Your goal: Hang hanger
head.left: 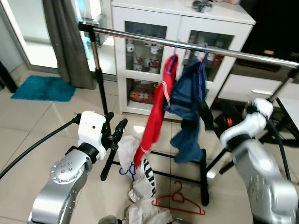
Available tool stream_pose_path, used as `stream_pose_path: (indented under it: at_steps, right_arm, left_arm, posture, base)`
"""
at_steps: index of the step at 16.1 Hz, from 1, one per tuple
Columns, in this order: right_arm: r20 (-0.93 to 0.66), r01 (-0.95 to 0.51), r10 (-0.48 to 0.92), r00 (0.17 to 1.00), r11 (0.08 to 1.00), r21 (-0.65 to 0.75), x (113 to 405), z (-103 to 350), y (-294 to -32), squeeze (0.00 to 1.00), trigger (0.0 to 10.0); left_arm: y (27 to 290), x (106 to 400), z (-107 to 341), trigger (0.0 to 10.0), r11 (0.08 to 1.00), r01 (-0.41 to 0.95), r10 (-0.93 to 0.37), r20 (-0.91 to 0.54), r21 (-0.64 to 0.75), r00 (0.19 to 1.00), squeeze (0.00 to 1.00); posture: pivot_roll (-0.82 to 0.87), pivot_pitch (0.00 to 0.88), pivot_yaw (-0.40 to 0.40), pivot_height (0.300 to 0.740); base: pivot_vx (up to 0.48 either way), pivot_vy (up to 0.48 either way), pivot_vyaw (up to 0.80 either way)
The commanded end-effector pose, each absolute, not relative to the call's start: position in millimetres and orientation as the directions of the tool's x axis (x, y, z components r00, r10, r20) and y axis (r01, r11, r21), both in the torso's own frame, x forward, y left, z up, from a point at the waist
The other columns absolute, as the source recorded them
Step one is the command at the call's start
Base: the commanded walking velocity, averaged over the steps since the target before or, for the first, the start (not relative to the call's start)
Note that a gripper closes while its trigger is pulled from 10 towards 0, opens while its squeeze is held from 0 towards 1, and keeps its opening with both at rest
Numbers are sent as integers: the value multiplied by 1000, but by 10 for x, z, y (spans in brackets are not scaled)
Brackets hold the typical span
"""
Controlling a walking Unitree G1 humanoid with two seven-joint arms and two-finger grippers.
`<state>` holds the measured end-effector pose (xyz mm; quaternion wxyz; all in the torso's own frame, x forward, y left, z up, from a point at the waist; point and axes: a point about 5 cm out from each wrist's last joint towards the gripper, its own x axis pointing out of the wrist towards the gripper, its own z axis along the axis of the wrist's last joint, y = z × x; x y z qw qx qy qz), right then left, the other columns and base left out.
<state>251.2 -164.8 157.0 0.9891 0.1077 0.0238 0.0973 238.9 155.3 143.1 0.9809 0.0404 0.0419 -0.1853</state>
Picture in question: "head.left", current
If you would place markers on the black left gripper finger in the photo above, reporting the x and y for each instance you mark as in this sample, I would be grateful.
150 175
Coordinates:
110 118
121 129

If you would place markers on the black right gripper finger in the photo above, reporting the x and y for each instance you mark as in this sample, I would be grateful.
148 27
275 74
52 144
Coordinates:
230 108
205 114

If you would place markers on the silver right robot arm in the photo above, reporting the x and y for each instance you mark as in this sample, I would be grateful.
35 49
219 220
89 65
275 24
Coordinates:
261 182

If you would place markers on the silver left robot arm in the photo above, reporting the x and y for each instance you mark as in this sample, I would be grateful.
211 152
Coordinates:
65 172

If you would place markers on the blue plastic hanger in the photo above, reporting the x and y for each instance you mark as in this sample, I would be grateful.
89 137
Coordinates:
122 171

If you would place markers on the red plastic hanger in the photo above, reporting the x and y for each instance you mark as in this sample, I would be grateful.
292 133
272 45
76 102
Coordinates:
202 213

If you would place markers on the white clothes pile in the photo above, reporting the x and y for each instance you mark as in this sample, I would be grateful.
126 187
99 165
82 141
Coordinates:
128 149

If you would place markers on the dark console white drawers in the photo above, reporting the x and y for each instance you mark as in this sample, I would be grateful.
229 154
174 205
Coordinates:
243 88

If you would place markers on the blue denim garment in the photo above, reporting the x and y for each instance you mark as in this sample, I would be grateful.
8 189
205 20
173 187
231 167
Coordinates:
187 93

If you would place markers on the red garment white trim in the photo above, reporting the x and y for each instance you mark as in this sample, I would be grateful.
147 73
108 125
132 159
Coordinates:
156 116

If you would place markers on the black white striped garment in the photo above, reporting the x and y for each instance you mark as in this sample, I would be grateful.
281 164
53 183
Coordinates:
147 175

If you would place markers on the white table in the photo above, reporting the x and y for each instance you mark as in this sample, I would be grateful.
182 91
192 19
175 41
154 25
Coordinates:
292 107

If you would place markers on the teal rug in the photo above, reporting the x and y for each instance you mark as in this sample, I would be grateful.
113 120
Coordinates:
42 88

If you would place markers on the metal clothes rack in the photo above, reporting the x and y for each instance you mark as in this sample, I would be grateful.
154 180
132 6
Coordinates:
140 37

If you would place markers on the grey curtain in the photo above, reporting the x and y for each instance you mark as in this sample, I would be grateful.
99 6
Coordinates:
65 42

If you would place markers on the white glass door cabinet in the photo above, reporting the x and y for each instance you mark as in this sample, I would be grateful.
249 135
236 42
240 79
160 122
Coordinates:
187 23

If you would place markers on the small black object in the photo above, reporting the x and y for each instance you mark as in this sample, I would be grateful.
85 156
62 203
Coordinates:
202 5

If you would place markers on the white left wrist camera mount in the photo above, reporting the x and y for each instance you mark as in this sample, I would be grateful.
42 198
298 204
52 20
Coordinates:
91 126

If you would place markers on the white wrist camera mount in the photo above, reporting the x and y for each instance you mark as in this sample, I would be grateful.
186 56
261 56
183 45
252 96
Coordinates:
247 126
91 126

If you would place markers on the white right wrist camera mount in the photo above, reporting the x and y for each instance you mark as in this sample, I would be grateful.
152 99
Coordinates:
247 126

